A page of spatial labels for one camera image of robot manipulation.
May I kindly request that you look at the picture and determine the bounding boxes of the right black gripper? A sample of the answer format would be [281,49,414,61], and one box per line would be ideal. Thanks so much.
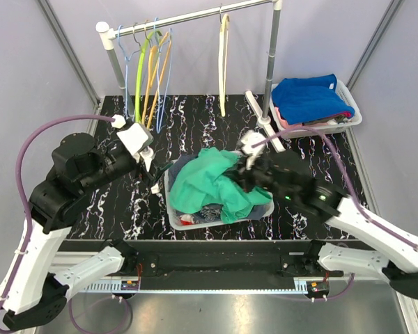
[224,149,296,202]

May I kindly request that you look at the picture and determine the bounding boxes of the green t-shirt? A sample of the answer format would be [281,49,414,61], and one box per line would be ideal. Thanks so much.
[169,148,272,224]

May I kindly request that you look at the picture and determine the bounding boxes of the red tank top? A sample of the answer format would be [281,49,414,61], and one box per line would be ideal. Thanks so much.
[179,214,194,226]

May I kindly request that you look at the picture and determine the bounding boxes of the dark navy tank top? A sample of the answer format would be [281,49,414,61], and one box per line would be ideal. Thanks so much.
[192,204,267,223]

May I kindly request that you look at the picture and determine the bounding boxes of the lime green hanger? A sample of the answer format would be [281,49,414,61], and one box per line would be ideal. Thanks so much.
[134,29,162,122]

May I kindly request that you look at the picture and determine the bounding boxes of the cream curved wooden hanger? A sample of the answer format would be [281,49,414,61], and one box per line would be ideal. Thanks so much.
[217,14,230,117]

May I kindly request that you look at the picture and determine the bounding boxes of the light blue wire hanger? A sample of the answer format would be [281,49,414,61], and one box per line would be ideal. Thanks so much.
[116,25,141,118]

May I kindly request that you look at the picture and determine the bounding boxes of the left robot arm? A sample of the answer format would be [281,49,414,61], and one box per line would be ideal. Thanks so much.
[0,133,171,333]

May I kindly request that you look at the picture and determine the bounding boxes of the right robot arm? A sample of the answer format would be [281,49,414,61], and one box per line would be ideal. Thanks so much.
[231,151,418,300]

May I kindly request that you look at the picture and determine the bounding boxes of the large white perforated basket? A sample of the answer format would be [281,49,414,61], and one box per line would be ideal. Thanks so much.
[164,154,274,230]

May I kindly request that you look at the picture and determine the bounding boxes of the small white laundry basket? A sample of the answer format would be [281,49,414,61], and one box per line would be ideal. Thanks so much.
[270,74,362,138]

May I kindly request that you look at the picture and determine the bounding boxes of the folded blue clothes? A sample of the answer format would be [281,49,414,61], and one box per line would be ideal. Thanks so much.
[271,74,355,125]

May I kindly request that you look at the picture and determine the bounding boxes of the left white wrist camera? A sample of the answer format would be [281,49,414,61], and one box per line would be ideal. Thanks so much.
[111,115,154,162]

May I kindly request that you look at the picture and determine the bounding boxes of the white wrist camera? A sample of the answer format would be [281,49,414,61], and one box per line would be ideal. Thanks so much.
[111,115,154,162]
[240,130,265,170]

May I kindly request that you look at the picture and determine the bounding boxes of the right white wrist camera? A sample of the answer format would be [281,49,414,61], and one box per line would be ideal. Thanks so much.
[240,130,265,170]

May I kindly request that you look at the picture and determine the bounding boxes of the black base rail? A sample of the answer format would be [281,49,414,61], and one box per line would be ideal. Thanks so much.
[61,239,391,292]

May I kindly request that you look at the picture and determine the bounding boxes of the white clothes rack frame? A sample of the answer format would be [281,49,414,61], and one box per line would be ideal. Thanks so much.
[95,1,283,138]

